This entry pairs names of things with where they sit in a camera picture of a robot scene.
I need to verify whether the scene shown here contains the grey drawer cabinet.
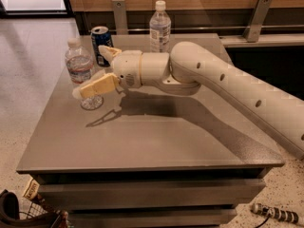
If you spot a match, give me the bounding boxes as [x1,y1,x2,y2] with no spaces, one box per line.
[16,32,285,228]

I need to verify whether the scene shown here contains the clear bottle white label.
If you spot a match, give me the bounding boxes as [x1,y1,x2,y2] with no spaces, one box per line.
[149,0,171,52]

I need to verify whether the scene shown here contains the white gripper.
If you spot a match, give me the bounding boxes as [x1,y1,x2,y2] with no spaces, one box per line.
[72,45,143,99]

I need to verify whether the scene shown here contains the clear bottle red-blue label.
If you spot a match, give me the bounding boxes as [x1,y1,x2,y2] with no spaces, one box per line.
[65,38,104,110]

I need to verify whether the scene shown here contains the wire basket with items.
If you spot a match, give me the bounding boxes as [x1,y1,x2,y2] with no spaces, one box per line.
[23,194,72,228]

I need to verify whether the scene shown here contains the metal wall bracket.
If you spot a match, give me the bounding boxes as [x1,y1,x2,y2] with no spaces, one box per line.
[111,0,128,35]
[243,0,273,43]

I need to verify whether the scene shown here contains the black white power strip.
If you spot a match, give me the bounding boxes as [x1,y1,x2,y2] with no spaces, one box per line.
[251,203,304,225]

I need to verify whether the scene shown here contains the tan snack packet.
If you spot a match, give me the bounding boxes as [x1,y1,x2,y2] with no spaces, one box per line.
[23,179,40,200]

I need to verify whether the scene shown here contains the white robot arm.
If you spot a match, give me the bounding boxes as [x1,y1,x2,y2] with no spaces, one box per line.
[72,42,304,160]

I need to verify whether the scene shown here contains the blue Pepsi can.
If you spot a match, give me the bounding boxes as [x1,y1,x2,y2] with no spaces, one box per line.
[91,26,113,67]

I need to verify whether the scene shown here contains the left metal wall bracket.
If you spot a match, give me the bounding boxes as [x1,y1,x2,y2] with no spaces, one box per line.
[111,0,128,35]

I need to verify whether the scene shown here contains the right metal wall bracket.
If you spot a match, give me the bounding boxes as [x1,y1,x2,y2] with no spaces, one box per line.
[243,0,273,43]

